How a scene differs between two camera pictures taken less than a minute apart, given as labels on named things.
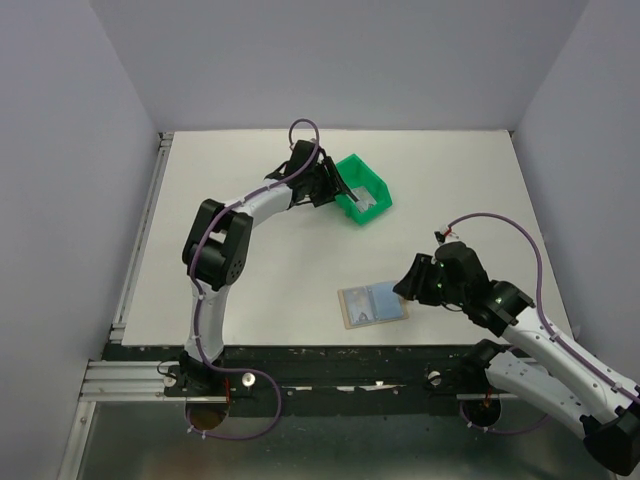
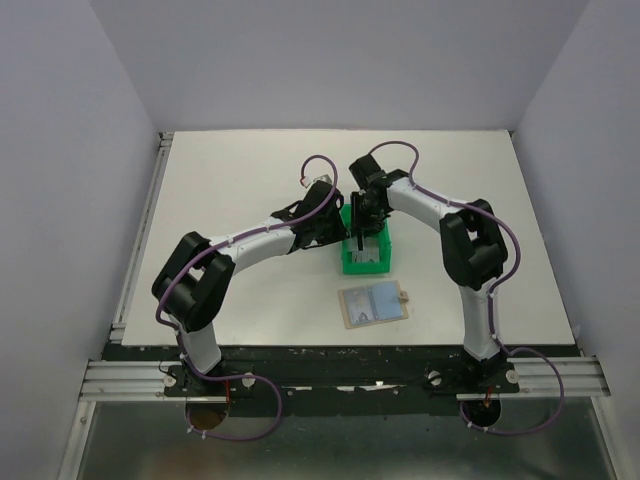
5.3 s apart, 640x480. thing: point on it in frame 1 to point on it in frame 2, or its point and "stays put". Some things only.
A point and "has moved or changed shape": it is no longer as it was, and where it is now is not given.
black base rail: x=325 y=380 stays put
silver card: x=360 y=305 stays put
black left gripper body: x=319 y=186 to x=330 y=229
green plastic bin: x=357 y=174 has moved or changed shape
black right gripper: x=409 y=286 to x=368 y=226
